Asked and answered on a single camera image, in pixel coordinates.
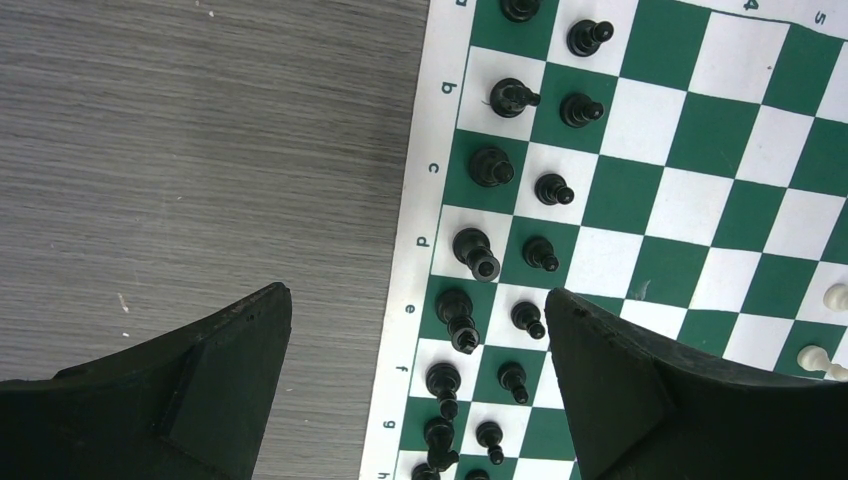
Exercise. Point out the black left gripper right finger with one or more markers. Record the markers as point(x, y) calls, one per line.
point(640, 405)

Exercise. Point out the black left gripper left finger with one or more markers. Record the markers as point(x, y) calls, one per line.
point(189, 404)

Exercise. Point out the white chess pawn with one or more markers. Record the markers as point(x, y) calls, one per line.
point(813, 358)
point(836, 297)

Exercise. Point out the black chess pawn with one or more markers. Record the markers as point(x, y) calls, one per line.
point(585, 37)
point(512, 377)
point(526, 316)
point(538, 252)
point(489, 435)
point(579, 110)
point(551, 189)

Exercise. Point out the black chess bishop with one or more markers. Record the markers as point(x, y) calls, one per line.
point(443, 381)
point(490, 167)

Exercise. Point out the black chess knight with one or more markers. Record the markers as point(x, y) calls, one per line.
point(509, 97)
point(439, 435)

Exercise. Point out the black chess king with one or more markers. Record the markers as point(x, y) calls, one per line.
point(454, 308)

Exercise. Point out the black chess rook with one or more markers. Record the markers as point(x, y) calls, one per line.
point(424, 472)
point(520, 11)

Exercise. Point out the black chess queen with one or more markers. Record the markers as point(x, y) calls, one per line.
point(471, 247)

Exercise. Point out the green white chess board mat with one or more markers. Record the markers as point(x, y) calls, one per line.
point(710, 205)

